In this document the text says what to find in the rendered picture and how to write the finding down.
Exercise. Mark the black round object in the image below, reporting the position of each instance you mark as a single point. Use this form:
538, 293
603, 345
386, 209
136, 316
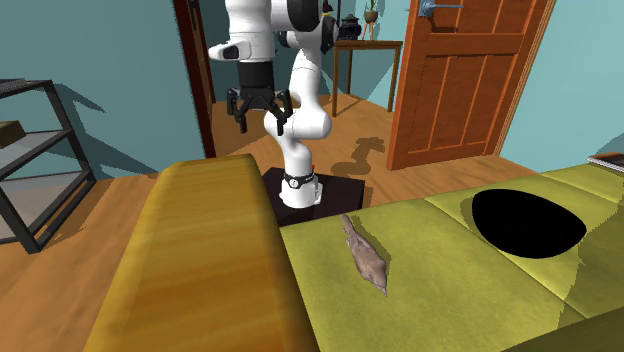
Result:
529, 224

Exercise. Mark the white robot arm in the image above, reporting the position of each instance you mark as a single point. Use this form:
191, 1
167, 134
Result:
304, 122

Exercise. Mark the orange wooden door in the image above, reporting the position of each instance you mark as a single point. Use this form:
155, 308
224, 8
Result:
458, 88

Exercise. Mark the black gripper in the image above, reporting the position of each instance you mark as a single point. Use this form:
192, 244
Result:
255, 75

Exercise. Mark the dark book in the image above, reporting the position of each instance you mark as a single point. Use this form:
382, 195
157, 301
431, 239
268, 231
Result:
609, 160

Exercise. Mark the yellow-green sofa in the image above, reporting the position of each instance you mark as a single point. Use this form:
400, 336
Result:
448, 292

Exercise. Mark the dark brown door frame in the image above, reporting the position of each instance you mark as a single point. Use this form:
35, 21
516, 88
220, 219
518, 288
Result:
197, 78

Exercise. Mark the brown wooden side table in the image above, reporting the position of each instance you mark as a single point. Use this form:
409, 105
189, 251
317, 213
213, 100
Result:
368, 45

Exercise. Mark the black robot stand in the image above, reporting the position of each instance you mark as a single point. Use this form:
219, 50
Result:
341, 192

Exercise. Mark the black metal shelf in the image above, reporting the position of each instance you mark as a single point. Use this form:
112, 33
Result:
63, 131

